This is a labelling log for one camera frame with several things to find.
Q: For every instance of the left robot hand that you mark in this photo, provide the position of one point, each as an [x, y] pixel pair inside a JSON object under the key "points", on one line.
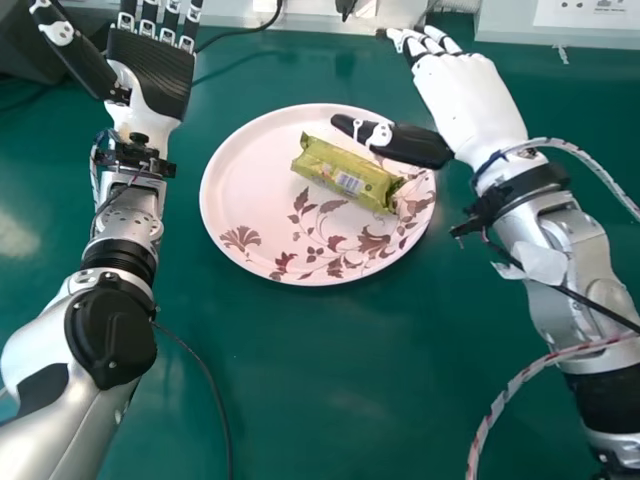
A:
{"points": [[150, 75]]}

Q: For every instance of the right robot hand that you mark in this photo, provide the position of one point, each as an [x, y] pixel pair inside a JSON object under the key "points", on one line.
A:
{"points": [[470, 100]]}

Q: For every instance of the yellow-green biscuit packet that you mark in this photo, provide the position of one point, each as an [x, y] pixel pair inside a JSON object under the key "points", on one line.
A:
{"points": [[340, 170]]}

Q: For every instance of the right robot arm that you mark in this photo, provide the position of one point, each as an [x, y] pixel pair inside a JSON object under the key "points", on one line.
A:
{"points": [[565, 225]]}

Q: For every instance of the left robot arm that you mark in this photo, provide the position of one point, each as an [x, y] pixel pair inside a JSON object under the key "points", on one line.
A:
{"points": [[120, 220]]}

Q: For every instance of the plate with brown leaf pattern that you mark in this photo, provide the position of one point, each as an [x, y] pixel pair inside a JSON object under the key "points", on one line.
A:
{"points": [[260, 190]]}

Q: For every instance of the white socket box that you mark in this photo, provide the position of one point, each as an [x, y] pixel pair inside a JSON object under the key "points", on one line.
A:
{"points": [[580, 12]]}

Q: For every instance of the black plug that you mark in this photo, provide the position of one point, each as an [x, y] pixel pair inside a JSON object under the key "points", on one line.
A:
{"points": [[346, 7]]}

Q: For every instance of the white socket strip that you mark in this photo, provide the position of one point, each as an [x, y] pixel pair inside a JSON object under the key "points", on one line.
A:
{"points": [[310, 6]]}

